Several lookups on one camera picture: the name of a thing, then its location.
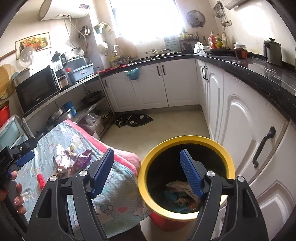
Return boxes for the clear plastic bag on counter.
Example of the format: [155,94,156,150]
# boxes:
[193,42,211,56]

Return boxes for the blue hanging basket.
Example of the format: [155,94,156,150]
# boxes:
[124,67,139,81]

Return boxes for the stacked steel pots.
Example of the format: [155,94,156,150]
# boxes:
[35,101,77,140]

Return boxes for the red plastic basin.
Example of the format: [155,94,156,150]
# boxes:
[0,105,11,128]

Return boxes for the white desk fan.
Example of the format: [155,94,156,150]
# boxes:
[20,47,36,66]

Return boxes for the Hello Kitty patterned tablecloth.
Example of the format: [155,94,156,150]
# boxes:
[17,120,149,240]

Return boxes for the oil and sauce bottles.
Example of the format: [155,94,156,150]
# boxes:
[208,31,226,49]

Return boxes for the metal kitchen shelf rack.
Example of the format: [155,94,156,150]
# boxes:
[23,74,113,135]

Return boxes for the white water heater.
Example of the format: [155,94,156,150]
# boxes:
[38,0,93,21]

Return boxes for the yellow rimmed trash bin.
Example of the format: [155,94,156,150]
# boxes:
[138,136,235,232]

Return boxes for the wall mounted small fan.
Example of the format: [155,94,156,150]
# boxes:
[186,10,206,28]

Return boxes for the woven bamboo tray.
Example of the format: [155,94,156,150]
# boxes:
[0,64,16,100]

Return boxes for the black blender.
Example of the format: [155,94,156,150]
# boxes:
[51,51,70,89]

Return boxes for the person's left hand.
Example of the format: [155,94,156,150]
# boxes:
[11,171,27,215]

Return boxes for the black cabinet door handle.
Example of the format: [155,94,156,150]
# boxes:
[252,126,276,168]

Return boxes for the blue plastic storage box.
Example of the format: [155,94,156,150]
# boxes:
[68,63,94,83]

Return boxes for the white plastic bag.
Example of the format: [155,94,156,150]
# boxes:
[166,181,201,203]

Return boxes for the black cloth on floor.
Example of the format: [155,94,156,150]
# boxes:
[114,113,154,128]

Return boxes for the dark printed snack packet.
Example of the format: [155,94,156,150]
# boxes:
[175,197,199,210]

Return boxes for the black frying pan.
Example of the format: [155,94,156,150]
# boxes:
[81,91,102,105]

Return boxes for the black microwave oven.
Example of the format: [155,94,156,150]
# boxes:
[16,65,61,113]

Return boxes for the grey metal kettle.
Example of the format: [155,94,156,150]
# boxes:
[263,38,282,67]

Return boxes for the plastic drawer cabinet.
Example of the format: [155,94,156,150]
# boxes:
[0,115,29,151]

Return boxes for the purple snack wrapper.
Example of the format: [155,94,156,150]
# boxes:
[53,145,92,178]

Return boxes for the fruit picture on wall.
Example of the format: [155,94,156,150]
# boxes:
[15,32,51,60]

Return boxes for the dark red small jar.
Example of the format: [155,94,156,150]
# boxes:
[233,42,248,59]

